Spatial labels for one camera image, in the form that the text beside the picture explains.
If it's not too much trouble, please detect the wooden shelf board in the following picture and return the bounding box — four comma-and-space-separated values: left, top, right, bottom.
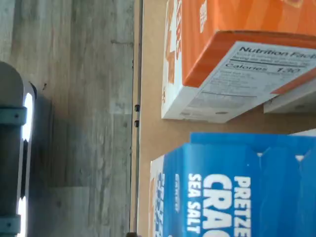
141, 0, 316, 237

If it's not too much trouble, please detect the black metal shelf rack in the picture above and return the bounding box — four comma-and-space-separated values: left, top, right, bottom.
130, 0, 144, 237

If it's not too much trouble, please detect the blue sea salt crackers box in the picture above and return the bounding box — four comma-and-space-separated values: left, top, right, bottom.
149, 132, 316, 237

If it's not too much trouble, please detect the orange cheddar pretzel crackers box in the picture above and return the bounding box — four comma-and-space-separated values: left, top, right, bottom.
263, 79, 316, 115
160, 0, 316, 124

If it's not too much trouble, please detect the grey cylinder with teal clamps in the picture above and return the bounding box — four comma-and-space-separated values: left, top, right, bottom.
0, 61, 38, 237

